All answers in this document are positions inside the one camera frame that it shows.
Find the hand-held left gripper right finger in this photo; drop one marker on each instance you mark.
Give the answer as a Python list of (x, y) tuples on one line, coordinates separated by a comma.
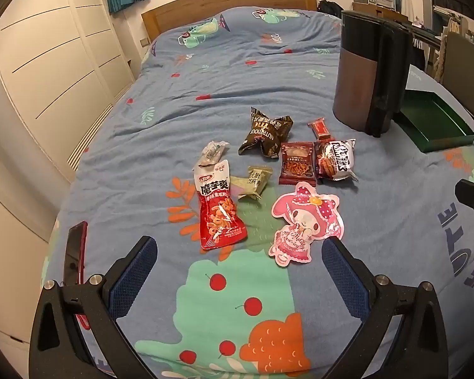
[(341, 272)]

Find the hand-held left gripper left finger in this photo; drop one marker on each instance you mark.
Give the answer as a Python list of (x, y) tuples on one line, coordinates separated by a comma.
[(136, 272)]

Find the pink cartoon shaped packet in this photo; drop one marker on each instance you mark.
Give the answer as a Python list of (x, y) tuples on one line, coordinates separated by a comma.
[(304, 225)]

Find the green tray box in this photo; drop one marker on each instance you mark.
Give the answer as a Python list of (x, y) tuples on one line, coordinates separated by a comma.
[(430, 126)]

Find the red and white snack packet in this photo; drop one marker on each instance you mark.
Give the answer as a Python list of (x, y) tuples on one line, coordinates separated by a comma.
[(217, 213)]

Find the white and red cookie packet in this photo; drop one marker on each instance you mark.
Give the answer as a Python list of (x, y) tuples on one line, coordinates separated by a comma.
[(337, 160)]

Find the maroon square snack packet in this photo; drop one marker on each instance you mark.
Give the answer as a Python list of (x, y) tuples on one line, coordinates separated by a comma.
[(296, 164)]

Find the beige small snack packet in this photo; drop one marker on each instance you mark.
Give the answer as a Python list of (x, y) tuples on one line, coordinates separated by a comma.
[(256, 181)]

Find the small grey white candy packet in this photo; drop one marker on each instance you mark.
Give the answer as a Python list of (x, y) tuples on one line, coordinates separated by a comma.
[(211, 154)]

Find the small red snack packet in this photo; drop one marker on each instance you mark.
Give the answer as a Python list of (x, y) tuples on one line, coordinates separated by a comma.
[(320, 128)]

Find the dark brown gold snack packet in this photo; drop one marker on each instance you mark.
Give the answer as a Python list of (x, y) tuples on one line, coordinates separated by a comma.
[(260, 138)]

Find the red smartphone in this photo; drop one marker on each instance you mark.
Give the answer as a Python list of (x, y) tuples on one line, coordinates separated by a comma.
[(76, 252)]

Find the grey chair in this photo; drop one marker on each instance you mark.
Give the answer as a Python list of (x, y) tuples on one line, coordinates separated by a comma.
[(466, 75)]

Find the beige knitted scarf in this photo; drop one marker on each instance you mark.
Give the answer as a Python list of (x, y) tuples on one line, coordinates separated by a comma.
[(444, 51)]

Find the brown and black appliance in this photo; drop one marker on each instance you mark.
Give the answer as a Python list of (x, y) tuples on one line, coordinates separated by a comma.
[(355, 79)]

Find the cream wardrobe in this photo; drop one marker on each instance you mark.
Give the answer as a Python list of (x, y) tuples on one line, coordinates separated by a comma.
[(55, 67)]

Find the black backpack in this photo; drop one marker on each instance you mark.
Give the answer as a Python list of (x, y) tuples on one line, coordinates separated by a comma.
[(330, 7)]

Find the wooden headboard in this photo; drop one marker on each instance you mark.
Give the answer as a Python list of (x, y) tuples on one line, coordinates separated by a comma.
[(181, 14)]

